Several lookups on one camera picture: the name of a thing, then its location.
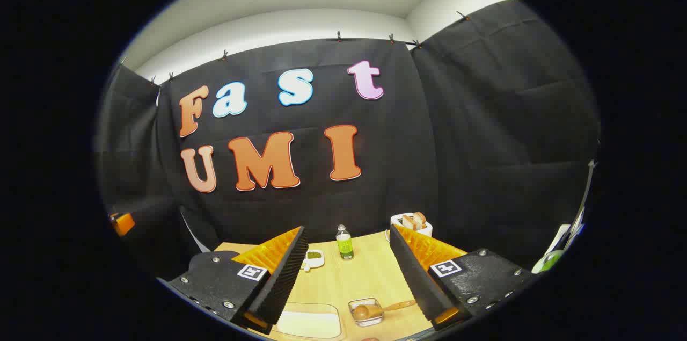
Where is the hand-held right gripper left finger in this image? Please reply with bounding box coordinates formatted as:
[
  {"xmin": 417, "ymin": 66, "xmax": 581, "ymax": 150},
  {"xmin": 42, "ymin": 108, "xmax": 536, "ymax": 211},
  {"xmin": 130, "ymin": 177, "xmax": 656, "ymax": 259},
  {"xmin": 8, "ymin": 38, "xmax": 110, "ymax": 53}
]
[{"xmin": 167, "ymin": 226, "xmax": 310, "ymax": 336}]

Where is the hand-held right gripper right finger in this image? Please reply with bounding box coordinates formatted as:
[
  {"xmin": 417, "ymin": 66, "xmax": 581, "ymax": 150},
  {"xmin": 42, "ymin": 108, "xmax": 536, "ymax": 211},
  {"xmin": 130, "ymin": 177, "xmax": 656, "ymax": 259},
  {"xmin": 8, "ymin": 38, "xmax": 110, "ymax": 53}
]
[{"xmin": 389, "ymin": 224, "xmax": 533, "ymax": 332}]

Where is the wooden spoon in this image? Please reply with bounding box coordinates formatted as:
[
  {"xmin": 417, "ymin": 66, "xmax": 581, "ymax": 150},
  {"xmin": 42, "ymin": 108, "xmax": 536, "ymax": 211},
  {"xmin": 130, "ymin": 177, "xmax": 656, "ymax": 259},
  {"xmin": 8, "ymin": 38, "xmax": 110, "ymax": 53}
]
[{"xmin": 353, "ymin": 301, "xmax": 418, "ymax": 321}]

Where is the white rice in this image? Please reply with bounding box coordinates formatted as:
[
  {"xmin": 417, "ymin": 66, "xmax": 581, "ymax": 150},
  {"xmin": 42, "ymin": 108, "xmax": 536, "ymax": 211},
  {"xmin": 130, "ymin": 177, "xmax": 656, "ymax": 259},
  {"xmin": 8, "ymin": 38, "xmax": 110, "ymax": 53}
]
[{"xmin": 279, "ymin": 310, "xmax": 340, "ymax": 337}]

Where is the metal wire chopstick holder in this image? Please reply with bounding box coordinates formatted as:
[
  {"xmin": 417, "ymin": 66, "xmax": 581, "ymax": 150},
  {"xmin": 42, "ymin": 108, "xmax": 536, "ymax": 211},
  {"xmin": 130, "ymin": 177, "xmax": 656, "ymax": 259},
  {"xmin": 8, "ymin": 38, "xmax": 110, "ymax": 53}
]
[{"xmin": 348, "ymin": 297, "xmax": 385, "ymax": 328}]

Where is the clear plastic tray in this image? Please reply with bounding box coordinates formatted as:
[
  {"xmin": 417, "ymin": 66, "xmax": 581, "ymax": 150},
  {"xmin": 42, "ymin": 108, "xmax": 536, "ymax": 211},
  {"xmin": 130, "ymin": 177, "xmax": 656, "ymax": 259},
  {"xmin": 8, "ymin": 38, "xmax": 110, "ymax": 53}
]
[{"xmin": 276, "ymin": 302, "xmax": 344, "ymax": 339}]

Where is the white divided dish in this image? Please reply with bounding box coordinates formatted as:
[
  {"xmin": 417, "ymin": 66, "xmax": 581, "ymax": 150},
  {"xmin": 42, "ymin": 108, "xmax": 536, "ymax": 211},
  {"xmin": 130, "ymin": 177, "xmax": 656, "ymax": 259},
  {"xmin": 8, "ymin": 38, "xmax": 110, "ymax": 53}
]
[{"xmin": 302, "ymin": 249, "xmax": 325, "ymax": 272}]

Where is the white toaster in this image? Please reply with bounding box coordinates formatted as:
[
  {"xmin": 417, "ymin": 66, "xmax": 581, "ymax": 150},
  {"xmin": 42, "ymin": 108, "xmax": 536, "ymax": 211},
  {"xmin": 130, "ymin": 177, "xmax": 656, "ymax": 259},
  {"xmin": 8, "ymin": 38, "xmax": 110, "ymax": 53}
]
[{"xmin": 391, "ymin": 213, "xmax": 433, "ymax": 238}]

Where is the green drink bottle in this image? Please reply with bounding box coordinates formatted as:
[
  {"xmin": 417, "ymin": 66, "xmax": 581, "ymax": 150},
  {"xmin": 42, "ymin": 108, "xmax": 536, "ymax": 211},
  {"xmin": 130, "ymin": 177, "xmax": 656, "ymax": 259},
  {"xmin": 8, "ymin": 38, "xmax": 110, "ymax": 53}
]
[{"xmin": 336, "ymin": 224, "xmax": 355, "ymax": 260}]

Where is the green white round object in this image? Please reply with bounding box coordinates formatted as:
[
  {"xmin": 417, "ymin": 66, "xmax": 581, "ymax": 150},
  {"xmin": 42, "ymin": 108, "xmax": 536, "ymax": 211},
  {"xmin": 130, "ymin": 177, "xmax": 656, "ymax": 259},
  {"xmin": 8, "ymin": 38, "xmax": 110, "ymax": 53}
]
[{"xmin": 531, "ymin": 249, "xmax": 564, "ymax": 274}]

